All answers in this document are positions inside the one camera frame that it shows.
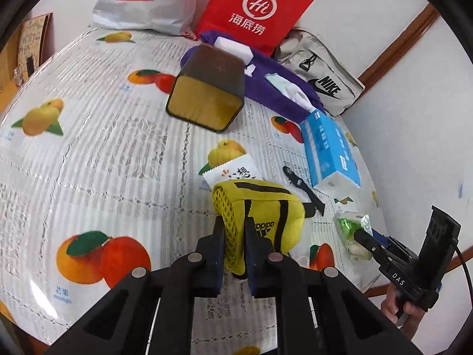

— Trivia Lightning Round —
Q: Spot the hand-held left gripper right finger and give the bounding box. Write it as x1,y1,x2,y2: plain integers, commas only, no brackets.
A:
244,225,422,355

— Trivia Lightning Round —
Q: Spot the red paper bag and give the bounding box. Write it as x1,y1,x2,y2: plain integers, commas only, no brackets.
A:
196,0,316,58

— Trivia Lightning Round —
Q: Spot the black sock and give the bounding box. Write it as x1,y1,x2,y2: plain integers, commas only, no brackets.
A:
283,166,326,217

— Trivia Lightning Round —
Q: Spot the pale green cloth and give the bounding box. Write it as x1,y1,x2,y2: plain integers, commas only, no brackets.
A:
265,74,293,94

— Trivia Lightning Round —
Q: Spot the white snack packet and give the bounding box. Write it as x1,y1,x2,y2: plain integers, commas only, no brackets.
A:
201,155,257,189

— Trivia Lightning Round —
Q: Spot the purple fabric storage box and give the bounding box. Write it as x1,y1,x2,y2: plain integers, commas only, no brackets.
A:
180,30,326,122

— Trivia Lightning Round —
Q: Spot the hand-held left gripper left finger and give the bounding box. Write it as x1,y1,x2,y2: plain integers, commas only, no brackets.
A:
44,222,226,355

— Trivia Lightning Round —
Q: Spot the white foam block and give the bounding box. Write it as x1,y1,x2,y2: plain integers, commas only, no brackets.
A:
214,36,254,62

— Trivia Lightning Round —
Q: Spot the brown wooden door frame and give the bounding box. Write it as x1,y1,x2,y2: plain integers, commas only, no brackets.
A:
358,4,441,85

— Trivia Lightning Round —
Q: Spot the small green tissue packet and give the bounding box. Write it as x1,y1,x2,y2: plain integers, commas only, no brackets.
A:
336,211,374,261

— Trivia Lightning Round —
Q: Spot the black clip stand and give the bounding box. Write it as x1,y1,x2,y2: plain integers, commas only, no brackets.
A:
24,55,40,79

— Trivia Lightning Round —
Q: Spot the white plastic shopping bag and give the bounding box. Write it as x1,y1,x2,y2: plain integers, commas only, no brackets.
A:
90,0,198,37

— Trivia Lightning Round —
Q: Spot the person's right hand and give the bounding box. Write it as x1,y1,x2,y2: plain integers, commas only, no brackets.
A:
382,285,425,341

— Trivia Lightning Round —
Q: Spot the yellow mini duffel bag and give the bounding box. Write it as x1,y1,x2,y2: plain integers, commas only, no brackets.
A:
211,179,306,276

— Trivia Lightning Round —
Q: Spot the grey waist bag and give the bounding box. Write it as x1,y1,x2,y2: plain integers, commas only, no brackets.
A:
275,30,366,117

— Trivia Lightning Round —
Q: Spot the black cable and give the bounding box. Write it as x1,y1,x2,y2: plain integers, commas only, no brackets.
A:
454,244,473,306

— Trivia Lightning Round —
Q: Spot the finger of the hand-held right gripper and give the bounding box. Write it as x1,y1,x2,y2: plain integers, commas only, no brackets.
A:
353,229,387,265
371,228,409,257

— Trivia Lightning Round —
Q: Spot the patterned notebook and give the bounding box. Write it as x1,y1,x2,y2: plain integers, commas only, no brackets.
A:
18,13,54,78

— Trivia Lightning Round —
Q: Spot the blue tissue pack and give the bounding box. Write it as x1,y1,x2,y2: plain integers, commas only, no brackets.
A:
299,108,361,197

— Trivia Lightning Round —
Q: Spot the dark tea tin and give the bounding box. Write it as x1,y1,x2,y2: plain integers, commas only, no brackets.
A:
166,43,246,133

